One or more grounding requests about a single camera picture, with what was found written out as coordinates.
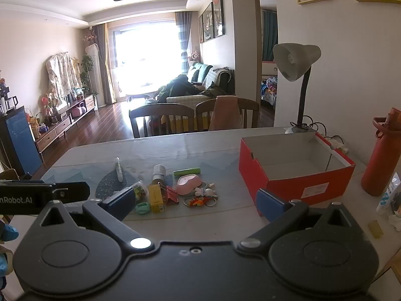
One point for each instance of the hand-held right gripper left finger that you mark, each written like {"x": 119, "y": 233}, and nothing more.
{"x": 120, "y": 203}

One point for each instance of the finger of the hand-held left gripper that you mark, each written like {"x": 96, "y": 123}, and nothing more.
{"x": 75, "y": 190}

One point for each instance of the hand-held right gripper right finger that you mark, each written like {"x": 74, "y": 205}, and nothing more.
{"x": 269, "y": 206}

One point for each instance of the small clear bottle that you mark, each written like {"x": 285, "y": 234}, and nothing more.
{"x": 140, "y": 190}

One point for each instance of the white tube green label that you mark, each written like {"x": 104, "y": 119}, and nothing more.
{"x": 118, "y": 169}

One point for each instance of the yellow box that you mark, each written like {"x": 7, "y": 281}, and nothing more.
{"x": 155, "y": 198}

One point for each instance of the red cardboard box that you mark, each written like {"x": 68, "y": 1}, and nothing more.
{"x": 294, "y": 175}

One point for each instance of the pink dish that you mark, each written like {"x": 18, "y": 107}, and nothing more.
{"x": 187, "y": 184}

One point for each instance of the person's left hand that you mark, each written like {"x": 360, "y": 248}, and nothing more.
{"x": 7, "y": 232}

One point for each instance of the glass jar silver cap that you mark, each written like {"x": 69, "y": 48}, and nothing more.
{"x": 158, "y": 174}

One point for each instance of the blue panel cabinet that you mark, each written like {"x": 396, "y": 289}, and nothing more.
{"x": 20, "y": 141}

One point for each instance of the wooden television cabinet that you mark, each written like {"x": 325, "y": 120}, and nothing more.
{"x": 62, "y": 125}

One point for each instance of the white power strip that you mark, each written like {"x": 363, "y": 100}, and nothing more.
{"x": 336, "y": 144}

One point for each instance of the pink flowers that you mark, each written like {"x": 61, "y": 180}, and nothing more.
{"x": 45, "y": 102}

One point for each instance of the black kettle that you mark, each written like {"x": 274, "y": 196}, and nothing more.
{"x": 9, "y": 102}

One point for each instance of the wooden dining chair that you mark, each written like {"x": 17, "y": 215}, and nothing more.
{"x": 161, "y": 113}
{"x": 249, "y": 108}

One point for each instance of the yellow white blanket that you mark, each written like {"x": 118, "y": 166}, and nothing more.
{"x": 184, "y": 121}

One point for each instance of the pink cloth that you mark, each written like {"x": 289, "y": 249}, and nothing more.
{"x": 224, "y": 113}

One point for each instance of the small yellow block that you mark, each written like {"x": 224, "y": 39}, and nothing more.
{"x": 375, "y": 229}

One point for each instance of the coffee table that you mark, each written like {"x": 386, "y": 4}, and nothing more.
{"x": 141, "y": 92}

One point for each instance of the bed with clothes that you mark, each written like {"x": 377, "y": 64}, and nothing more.
{"x": 268, "y": 91}

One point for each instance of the white standing air conditioner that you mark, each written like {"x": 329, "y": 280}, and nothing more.
{"x": 97, "y": 75}

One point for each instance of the green potted plant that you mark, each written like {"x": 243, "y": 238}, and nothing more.
{"x": 87, "y": 72}

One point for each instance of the white blue packet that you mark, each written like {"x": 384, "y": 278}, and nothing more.
{"x": 390, "y": 191}

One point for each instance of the red water bottle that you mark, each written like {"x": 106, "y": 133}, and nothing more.
{"x": 380, "y": 156}

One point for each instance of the white crumpled tissue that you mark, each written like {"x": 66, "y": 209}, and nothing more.
{"x": 395, "y": 220}

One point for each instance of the dark clothes pile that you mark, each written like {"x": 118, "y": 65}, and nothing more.
{"x": 178, "y": 86}

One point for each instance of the grey curtain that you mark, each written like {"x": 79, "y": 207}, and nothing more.
{"x": 105, "y": 62}
{"x": 184, "y": 37}

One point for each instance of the sofa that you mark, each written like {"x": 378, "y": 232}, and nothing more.
{"x": 206, "y": 78}

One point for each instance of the grey desk lamp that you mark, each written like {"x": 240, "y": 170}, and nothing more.
{"x": 296, "y": 62}

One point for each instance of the pink plush toy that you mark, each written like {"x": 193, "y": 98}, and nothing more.
{"x": 195, "y": 55}

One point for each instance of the teal curtain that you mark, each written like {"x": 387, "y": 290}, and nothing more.
{"x": 270, "y": 33}

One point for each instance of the small dark framed picture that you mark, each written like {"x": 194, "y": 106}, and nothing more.
{"x": 201, "y": 28}

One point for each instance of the medium dark framed picture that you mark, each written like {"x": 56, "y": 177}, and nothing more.
{"x": 207, "y": 21}

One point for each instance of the large dark framed picture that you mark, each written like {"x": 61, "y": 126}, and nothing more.
{"x": 217, "y": 14}

